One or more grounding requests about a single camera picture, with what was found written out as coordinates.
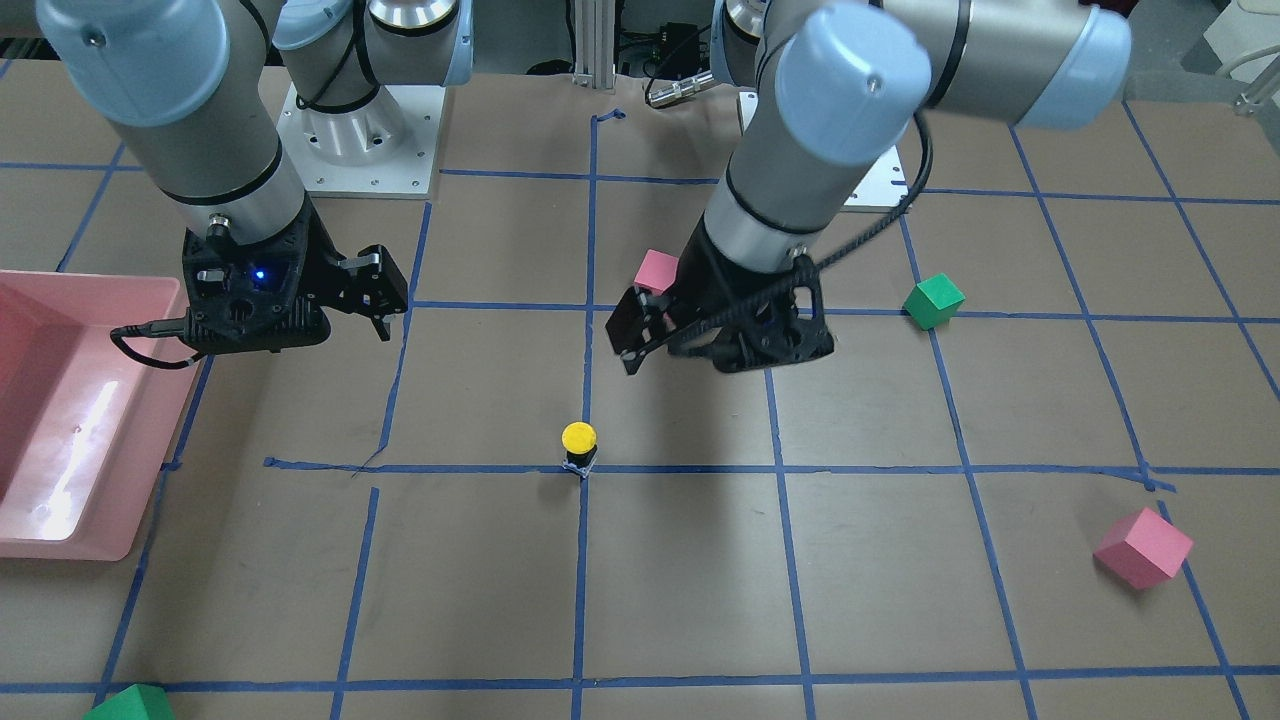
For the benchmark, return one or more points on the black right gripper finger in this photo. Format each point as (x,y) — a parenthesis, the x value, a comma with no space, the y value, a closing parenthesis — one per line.
(374,272)
(378,303)

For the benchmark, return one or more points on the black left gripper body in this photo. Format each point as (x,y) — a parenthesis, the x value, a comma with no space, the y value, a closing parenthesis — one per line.
(712,272)

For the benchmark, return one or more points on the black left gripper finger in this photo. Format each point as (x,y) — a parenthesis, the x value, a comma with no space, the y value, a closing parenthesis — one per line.
(639,341)
(638,308)

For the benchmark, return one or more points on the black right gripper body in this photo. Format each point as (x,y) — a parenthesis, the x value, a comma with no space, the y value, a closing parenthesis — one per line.
(322,262)

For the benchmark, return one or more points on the yellow push button switch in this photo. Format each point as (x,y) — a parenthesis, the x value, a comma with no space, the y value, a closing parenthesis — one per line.
(580,444)

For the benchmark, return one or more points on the green cube by left arm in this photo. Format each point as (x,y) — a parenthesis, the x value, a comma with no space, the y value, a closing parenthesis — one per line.
(933,301)

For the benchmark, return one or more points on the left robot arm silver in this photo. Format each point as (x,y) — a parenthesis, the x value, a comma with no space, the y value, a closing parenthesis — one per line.
(837,84)

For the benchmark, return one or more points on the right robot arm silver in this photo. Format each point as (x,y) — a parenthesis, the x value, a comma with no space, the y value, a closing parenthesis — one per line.
(179,82)

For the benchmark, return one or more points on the pink cube centre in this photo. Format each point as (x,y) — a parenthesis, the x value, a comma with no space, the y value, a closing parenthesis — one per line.
(657,272)

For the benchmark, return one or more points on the pink plastic bin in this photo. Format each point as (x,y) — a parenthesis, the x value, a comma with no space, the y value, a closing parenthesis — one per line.
(85,431)

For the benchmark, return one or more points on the green cube near bin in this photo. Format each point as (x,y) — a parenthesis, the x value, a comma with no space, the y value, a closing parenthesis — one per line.
(136,702)

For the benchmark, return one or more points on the pink cube near edge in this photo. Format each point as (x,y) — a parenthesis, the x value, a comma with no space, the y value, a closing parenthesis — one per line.
(1143,550)

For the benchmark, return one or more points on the aluminium frame post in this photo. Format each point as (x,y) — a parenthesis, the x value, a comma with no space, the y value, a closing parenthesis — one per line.
(594,26)

